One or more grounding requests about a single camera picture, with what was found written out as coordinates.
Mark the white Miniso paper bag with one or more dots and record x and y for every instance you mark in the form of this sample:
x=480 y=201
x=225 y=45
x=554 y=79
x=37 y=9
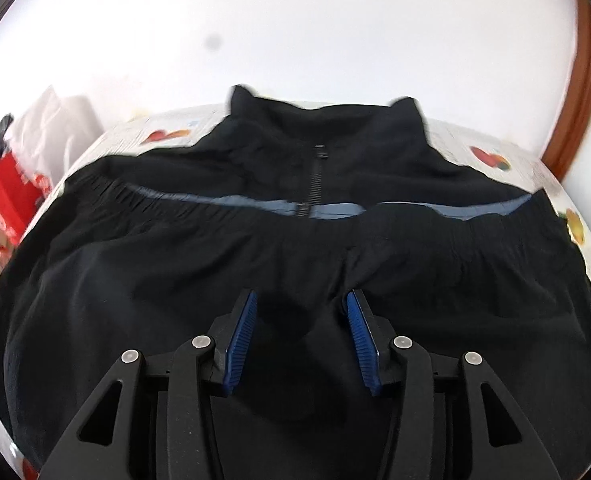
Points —
x=52 y=136

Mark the red paper bag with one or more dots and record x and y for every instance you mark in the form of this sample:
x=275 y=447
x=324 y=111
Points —
x=20 y=197

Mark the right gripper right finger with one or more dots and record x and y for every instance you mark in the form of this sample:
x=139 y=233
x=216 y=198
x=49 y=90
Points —
x=453 y=419

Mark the brown wooden door frame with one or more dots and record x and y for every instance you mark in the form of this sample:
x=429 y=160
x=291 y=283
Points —
x=575 y=115

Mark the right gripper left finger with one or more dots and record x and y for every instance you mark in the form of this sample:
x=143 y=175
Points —
x=103 y=437

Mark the black white blue jacket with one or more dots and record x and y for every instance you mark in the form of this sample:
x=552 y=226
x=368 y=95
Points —
x=295 y=259

